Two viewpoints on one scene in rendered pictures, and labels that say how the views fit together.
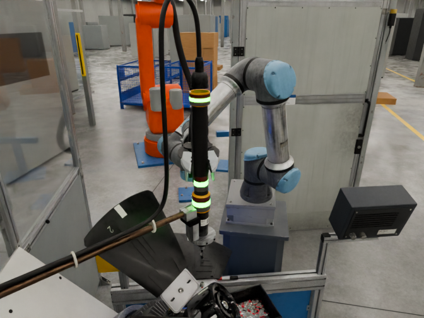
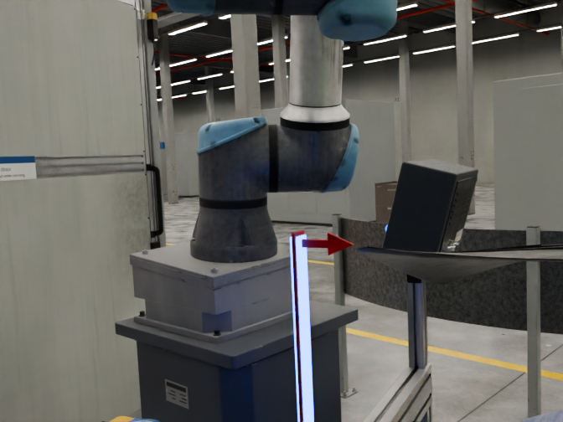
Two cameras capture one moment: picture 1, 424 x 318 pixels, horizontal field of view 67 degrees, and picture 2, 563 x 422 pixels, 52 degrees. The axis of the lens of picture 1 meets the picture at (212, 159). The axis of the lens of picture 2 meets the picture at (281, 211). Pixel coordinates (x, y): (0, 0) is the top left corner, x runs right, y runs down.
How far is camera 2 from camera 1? 107 cm
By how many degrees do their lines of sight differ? 58
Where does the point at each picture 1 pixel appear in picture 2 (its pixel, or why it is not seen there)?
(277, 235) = (340, 314)
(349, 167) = not seen: hidden behind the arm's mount
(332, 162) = (124, 298)
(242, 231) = (277, 336)
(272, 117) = not seen: outside the picture
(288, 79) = not seen: outside the picture
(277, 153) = (336, 74)
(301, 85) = (41, 135)
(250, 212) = (264, 286)
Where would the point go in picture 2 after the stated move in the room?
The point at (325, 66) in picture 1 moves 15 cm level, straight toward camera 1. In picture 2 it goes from (76, 99) to (90, 94)
